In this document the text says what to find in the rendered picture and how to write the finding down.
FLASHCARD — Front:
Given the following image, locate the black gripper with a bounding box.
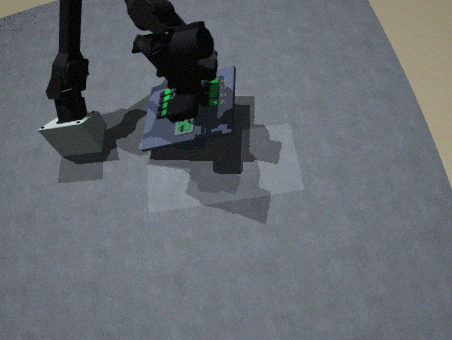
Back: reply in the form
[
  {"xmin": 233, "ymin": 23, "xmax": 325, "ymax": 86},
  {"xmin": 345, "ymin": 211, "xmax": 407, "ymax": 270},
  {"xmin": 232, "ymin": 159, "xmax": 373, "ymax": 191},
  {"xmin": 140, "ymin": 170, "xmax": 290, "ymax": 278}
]
[{"xmin": 157, "ymin": 60, "xmax": 206, "ymax": 123}]

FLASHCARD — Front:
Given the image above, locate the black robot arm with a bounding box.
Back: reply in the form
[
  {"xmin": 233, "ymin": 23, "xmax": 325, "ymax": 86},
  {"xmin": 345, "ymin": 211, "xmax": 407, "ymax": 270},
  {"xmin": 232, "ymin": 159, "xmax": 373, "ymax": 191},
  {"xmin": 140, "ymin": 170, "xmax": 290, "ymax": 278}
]
[{"xmin": 46, "ymin": 0, "xmax": 218, "ymax": 124}]

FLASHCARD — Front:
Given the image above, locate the blue-grey switch panel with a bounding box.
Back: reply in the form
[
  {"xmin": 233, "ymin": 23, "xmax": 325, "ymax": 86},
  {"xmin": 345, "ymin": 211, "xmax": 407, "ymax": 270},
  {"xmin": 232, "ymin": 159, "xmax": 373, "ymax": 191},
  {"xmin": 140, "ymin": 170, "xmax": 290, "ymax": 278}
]
[{"xmin": 141, "ymin": 66, "xmax": 236, "ymax": 152}]

